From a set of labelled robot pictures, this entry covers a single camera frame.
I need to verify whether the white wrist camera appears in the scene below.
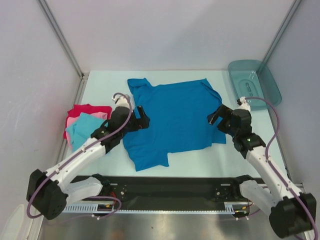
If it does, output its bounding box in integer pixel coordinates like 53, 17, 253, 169
237, 96, 251, 112
112, 94, 135, 110

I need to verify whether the aluminium front frame rail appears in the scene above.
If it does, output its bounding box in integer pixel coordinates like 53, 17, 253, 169
295, 183, 306, 193

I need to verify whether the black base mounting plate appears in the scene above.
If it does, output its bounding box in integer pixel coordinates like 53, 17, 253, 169
72, 176, 266, 211

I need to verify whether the blue t shirt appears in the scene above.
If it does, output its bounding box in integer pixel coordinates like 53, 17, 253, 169
123, 78, 227, 171

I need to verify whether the teal transparent plastic bin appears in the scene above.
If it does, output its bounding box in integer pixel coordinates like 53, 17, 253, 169
227, 59, 282, 111

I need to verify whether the right light cable duct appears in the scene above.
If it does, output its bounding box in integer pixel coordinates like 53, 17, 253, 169
224, 201, 252, 214

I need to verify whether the aluminium corner post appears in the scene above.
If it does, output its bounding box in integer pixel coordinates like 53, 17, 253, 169
262, 0, 303, 64
35, 0, 90, 81

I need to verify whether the right aluminium corner post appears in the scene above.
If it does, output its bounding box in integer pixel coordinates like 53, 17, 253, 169
262, 0, 303, 64

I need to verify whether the folded red t shirt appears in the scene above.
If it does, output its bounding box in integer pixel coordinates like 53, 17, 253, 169
64, 104, 112, 129

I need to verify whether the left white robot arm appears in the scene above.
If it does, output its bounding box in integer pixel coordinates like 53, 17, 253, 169
26, 106, 150, 220

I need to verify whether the folded pink t shirt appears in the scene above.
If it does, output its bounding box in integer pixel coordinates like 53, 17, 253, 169
66, 112, 109, 128

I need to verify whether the light blue cable duct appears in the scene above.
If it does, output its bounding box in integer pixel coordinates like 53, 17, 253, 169
62, 203, 99, 214

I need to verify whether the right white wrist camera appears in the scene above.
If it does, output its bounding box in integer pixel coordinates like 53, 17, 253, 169
237, 96, 251, 112

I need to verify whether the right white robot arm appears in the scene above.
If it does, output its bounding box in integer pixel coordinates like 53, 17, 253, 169
207, 103, 319, 239

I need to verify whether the folded cyan t shirt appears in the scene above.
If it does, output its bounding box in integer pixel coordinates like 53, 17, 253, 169
65, 120, 105, 152

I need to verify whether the left aluminium corner post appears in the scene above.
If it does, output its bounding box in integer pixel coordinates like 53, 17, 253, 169
35, 0, 90, 81

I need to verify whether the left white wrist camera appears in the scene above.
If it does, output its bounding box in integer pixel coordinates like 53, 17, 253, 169
112, 94, 135, 110

